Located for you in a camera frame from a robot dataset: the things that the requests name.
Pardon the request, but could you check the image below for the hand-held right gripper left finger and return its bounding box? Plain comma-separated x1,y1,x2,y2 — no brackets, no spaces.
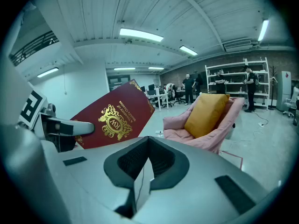
57,136,150,219

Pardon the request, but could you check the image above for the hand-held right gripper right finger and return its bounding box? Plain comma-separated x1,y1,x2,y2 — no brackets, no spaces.
140,136,270,222

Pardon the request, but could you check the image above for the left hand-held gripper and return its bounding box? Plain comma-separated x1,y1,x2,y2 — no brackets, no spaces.
17,89,95,153

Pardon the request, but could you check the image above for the dark red hardcover book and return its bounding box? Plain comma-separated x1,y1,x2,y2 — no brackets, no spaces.
70,79,156,150

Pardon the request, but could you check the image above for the pink armchair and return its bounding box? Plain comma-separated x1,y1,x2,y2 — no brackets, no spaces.
163,96,245,155

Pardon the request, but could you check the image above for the orange square cushion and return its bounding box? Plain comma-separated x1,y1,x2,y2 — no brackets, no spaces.
184,92,231,139

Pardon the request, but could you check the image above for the black office chair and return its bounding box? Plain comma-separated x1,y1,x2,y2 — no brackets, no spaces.
174,90,185,105

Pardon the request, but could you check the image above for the white office desk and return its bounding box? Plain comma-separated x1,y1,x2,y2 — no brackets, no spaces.
146,93,170,112

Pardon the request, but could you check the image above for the black metal railing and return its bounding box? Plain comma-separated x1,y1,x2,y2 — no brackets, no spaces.
9,30,59,67

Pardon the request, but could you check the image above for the white open shelf rack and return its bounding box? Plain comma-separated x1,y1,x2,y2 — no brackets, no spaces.
205,57,270,111

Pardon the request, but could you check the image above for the dark wooden coat rack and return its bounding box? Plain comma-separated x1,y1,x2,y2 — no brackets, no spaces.
268,65,278,111

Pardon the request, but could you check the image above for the white office chair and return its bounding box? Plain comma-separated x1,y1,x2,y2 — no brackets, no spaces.
282,93,299,118

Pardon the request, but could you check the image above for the tall grey cabinet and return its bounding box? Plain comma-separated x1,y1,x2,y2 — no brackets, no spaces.
277,70,292,112

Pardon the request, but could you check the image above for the ceiling air conditioner unit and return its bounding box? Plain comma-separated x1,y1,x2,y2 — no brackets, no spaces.
223,40,254,53

